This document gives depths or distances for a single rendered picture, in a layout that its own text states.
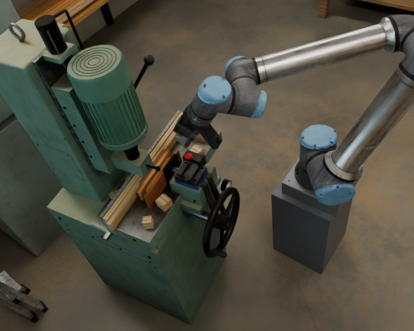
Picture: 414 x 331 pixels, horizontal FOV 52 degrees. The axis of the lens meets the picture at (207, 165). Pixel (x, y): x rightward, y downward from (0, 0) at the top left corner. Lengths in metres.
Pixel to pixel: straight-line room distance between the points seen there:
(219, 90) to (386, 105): 0.56
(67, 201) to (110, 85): 0.80
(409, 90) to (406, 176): 1.48
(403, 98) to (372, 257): 1.26
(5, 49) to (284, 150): 1.97
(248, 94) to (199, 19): 3.03
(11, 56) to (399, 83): 1.21
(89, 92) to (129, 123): 0.18
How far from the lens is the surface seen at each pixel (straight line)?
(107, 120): 1.38
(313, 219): 2.04
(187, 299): 2.17
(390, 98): 1.50
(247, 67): 1.42
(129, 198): 1.67
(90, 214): 1.87
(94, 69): 1.31
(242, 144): 3.00
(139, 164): 1.59
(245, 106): 1.32
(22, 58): 1.45
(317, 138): 1.81
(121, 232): 1.66
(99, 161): 1.66
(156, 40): 4.15
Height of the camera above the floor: 2.23
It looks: 50 degrees down
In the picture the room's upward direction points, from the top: 12 degrees counter-clockwise
